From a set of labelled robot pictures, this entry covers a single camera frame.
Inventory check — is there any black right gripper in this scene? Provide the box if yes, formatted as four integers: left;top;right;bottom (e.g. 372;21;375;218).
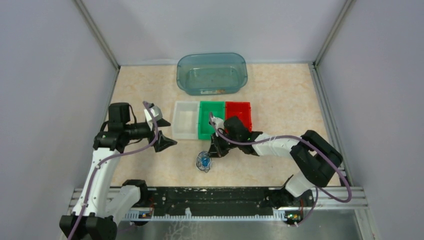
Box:
206;130;241;159

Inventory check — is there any cable bundle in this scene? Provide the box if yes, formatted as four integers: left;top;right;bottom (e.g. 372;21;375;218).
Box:
195;150;214;173

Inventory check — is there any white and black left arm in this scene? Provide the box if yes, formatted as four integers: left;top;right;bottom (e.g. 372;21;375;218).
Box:
59;101;177;240

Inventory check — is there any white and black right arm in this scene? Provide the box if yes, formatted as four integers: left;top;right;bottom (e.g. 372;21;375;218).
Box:
208;113;343;209

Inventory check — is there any green plastic bin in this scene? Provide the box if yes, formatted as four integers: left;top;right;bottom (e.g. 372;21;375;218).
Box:
198;101;226;140

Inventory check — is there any white plastic bin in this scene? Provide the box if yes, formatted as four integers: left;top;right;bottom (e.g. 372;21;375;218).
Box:
171;100;200;140

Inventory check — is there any red plastic bin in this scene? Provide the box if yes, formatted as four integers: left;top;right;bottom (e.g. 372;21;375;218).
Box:
225;101;252;131

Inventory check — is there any teal transparent plastic tub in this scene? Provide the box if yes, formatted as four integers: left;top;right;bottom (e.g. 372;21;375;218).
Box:
176;52;248;96

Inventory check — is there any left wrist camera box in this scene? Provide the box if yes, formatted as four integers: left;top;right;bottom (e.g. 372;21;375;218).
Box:
144;102;163;130

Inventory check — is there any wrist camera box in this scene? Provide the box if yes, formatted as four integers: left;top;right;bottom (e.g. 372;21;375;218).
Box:
144;102;163;130
208;112;225;137

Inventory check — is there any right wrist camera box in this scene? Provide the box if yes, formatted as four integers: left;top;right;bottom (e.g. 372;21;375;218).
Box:
208;112;225;137

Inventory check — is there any aluminium frame rail right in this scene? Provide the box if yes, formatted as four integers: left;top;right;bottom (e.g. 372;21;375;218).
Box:
308;62;381;240

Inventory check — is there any aluminium frame rail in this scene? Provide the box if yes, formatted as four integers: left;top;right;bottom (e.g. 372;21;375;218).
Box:
308;62;381;240
72;0;121;124

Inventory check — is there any aluminium frame rail left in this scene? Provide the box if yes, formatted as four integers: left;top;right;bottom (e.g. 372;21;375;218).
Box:
72;0;121;124

